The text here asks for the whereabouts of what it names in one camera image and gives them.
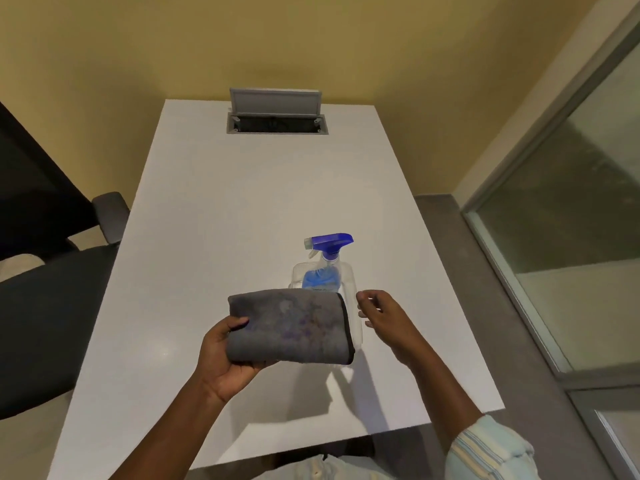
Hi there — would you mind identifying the person's left hand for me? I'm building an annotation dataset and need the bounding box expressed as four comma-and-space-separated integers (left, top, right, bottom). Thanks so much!
197, 316, 279, 403

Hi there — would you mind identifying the person's right hand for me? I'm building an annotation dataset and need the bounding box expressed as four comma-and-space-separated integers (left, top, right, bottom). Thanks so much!
355, 289, 427, 368

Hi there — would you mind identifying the grey microfibre cloth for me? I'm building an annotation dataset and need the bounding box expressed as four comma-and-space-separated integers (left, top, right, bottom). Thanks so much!
226, 288, 357, 367

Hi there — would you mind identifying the person's right forearm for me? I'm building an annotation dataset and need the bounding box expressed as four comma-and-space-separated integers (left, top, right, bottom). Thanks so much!
392, 341, 486, 444

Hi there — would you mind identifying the person's left forearm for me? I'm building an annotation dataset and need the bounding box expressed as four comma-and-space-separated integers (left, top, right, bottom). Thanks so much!
109, 383, 227, 480

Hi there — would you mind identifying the clear spray bottle blue trigger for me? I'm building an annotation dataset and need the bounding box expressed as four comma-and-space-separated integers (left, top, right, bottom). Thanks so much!
288, 233, 364, 367

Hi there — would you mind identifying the black office chair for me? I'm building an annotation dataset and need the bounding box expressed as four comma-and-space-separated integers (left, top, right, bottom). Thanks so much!
0, 100, 132, 421

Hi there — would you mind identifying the grey table cable box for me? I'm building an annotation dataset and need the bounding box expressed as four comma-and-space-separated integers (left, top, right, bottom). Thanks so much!
226, 87, 331, 135

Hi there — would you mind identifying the glass partition with metal frame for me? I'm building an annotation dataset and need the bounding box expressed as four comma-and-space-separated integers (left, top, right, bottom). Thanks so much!
461, 2, 640, 480

